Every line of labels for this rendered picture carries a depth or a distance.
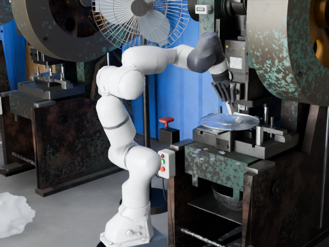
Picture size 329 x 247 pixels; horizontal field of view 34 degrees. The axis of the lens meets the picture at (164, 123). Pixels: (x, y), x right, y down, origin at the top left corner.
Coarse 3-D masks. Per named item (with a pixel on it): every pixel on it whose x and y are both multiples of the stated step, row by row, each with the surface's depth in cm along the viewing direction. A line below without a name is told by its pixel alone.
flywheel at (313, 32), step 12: (312, 0) 219; (324, 0) 219; (312, 12) 220; (324, 12) 219; (312, 24) 222; (324, 24) 223; (312, 36) 224; (324, 36) 231; (324, 48) 233; (324, 60) 235
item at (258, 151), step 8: (192, 136) 277; (200, 136) 273; (208, 136) 269; (240, 136) 263; (264, 136) 262; (296, 136) 264; (208, 144) 270; (240, 144) 255; (248, 144) 252; (264, 144) 250; (272, 144) 250; (280, 144) 255; (288, 144) 260; (296, 144) 266; (240, 152) 256; (248, 152) 253; (256, 152) 250; (264, 152) 247; (272, 152) 251; (280, 152) 256
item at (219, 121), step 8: (200, 120) 263; (208, 120) 263; (216, 120) 263; (224, 120) 261; (232, 120) 260; (240, 120) 260; (248, 120) 262; (256, 120) 262; (216, 128) 248; (224, 128) 249; (240, 128) 249; (248, 128) 248
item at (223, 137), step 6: (198, 126) 254; (204, 126) 254; (210, 132) 247; (216, 132) 245; (222, 132) 246; (228, 132) 255; (234, 132) 256; (216, 138) 261; (222, 138) 259; (228, 138) 256; (234, 138) 257; (216, 144) 261; (222, 144) 260; (228, 144) 257; (228, 150) 258
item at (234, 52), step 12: (240, 36) 255; (228, 48) 257; (240, 48) 252; (228, 60) 258; (240, 60) 253; (240, 72) 254; (240, 84) 253; (252, 84) 255; (240, 96) 254; (252, 96) 257
